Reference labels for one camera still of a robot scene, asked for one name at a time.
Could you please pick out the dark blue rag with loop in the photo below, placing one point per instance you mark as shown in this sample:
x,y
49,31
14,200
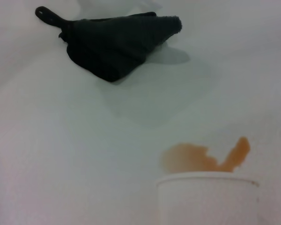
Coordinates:
x,y
107,47

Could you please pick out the white plastic cup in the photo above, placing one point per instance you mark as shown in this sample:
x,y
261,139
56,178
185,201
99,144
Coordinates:
x,y
206,201

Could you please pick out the brown liquid stain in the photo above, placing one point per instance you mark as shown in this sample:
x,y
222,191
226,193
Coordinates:
x,y
189,157

